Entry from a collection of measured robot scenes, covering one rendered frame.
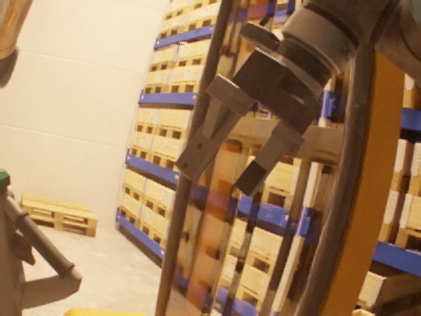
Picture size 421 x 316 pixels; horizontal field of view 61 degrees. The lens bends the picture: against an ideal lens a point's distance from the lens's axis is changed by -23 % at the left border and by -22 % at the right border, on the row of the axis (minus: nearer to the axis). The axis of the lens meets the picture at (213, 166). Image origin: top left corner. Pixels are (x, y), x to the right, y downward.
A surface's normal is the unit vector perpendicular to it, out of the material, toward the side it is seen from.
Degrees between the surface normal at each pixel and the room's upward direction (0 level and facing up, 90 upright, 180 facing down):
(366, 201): 90
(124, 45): 90
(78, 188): 90
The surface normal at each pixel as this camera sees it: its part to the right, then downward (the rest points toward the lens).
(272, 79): -0.49, -0.18
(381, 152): 0.51, 0.15
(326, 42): 0.01, 0.21
